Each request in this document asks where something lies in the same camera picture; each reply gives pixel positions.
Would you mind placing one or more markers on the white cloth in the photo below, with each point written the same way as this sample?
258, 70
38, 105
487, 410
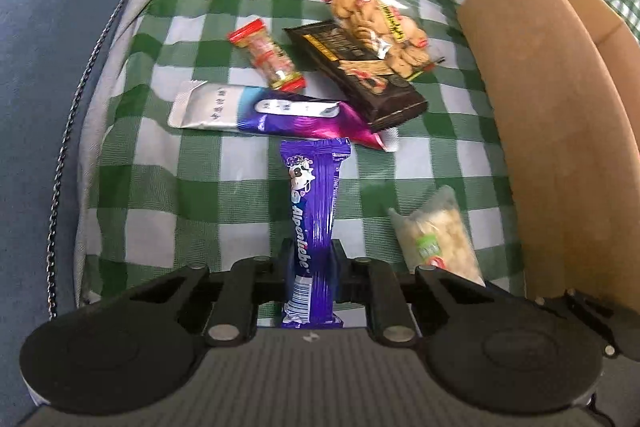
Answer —
125, 42

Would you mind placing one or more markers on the clear cookie bag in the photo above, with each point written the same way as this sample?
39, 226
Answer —
370, 19

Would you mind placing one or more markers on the silver purple gradient packet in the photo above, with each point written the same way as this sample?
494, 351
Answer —
220, 107

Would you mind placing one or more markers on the brown cardboard box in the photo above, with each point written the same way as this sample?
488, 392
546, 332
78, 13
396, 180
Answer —
550, 132

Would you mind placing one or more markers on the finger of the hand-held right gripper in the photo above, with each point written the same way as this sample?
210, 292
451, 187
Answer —
580, 307

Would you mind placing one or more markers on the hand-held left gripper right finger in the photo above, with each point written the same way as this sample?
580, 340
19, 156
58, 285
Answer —
340, 267

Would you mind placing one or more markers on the dark chocolate packet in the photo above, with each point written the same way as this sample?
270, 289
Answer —
360, 94

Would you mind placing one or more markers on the purple candy bar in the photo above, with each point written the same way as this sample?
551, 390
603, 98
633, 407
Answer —
312, 217

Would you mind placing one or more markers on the green checkered cloth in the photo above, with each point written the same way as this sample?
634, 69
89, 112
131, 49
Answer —
150, 187

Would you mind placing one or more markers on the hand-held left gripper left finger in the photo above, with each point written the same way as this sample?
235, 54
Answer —
285, 262

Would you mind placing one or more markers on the clear snack bag green label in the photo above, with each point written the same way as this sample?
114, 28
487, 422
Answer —
440, 232

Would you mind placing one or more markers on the red-capped clear candy pack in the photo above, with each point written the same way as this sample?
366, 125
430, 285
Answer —
265, 54

